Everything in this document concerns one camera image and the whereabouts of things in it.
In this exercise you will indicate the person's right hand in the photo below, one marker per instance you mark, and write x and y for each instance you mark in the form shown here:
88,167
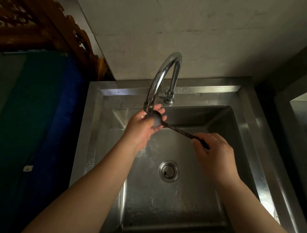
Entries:
217,158

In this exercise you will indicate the person's left hand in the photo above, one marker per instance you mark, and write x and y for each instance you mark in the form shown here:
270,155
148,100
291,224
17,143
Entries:
138,129

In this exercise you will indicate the person's right fingers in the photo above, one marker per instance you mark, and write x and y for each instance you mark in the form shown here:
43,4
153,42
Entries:
199,141

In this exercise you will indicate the person's left fingers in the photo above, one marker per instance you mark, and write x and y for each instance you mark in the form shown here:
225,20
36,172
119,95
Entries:
158,115

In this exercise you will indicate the person's left forearm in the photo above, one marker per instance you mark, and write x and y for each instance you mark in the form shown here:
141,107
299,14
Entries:
88,189

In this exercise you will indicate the person's right forearm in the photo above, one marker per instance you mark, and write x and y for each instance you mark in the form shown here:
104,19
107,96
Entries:
249,206

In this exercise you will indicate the stainless steel sink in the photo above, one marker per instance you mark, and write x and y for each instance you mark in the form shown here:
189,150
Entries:
172,156

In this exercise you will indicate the chrome gooseneck faucet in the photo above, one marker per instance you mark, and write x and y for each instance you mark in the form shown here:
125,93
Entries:
163,76

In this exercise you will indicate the round metal drain strainer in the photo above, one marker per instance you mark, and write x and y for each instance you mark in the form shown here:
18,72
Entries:
168,171

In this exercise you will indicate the stainless steel counter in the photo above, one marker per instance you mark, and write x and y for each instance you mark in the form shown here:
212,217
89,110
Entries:
291,124

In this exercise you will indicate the carved wooden furniture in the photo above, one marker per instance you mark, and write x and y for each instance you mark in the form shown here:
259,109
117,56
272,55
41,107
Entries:
48,28

